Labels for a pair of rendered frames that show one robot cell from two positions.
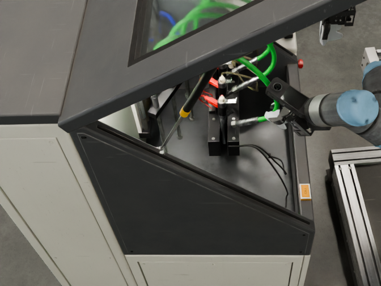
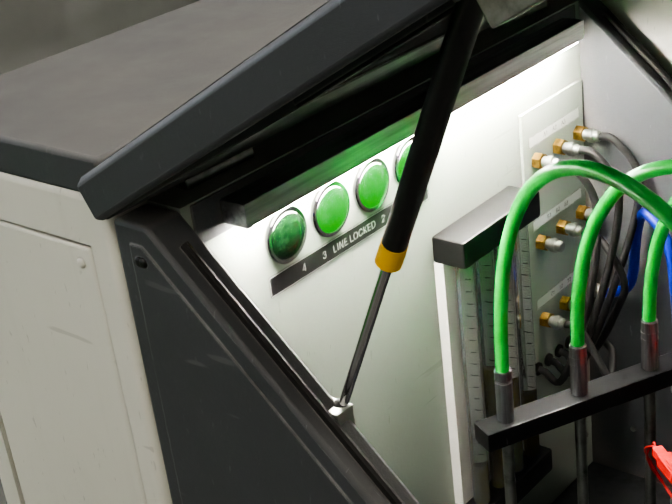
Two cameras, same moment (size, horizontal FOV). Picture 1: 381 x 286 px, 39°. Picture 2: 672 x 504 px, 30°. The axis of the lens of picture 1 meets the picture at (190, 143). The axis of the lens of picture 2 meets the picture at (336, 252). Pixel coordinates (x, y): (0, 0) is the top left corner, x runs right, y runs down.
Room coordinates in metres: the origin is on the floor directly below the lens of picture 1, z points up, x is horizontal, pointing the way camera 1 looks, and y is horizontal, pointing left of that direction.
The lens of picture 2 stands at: (0.07, -0.39, 1.83)
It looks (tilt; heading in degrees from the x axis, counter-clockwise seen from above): 25 degrees down; 34
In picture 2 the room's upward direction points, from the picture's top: 7 degrees counter-clockwise
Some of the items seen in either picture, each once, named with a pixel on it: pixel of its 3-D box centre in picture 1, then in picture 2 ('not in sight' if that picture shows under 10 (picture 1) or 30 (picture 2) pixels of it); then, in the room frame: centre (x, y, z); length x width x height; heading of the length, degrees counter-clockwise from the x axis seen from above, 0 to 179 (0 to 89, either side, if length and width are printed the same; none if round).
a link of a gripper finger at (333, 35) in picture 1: (331, 36); not in sight; (1.08, -0.44, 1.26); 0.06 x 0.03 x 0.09; 81
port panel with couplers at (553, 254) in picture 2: not in sight; (567, 226); (1.31, 0.11, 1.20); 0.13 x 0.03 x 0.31; 171
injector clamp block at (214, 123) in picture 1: (224, 114); not in sight; (1.15, -0.13, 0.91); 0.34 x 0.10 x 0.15; 171
